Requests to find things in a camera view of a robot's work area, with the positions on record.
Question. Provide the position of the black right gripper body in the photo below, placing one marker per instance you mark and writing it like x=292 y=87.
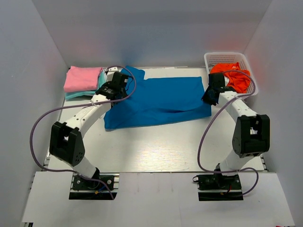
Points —
x=207 y=96

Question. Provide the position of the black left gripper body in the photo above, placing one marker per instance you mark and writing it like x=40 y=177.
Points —
x=124 y=94

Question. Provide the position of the blue t shirt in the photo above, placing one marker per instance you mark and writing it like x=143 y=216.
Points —
x=158 y=101

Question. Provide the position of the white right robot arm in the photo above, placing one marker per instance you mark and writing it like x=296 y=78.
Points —
x=251 y=136

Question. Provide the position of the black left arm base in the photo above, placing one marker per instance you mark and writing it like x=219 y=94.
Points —
x=82 y=189

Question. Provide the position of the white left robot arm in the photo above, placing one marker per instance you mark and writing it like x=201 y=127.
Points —
x=66 y=142

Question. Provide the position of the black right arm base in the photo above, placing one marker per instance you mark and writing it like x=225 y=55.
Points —
x=217 y=187

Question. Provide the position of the folded mint t shirt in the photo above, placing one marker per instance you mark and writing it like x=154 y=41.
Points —
x=71 y=95

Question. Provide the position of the orange t shirt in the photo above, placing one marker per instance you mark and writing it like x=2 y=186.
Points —
x=237 y=80

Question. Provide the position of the white plastic laundry basket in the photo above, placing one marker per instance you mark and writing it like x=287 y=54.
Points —
x=213 y=58

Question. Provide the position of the folded pink t shirt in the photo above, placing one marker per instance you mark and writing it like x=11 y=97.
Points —
x=81 y=79

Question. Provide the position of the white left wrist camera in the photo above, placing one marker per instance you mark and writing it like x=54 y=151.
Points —
x=109 y=73

